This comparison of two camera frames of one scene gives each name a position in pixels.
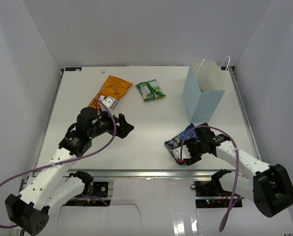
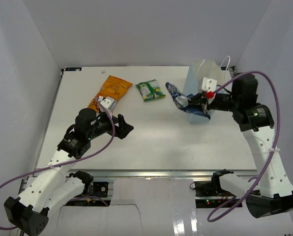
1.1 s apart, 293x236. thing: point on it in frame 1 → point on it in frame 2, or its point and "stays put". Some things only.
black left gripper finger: [123, 124] stays put
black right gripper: [194, 159] → [199, 98]
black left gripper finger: [123, 131] stays put
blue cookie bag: [177, 141] → [182, 101]
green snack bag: [150, 90] stays put
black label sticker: [73, 69] stays put
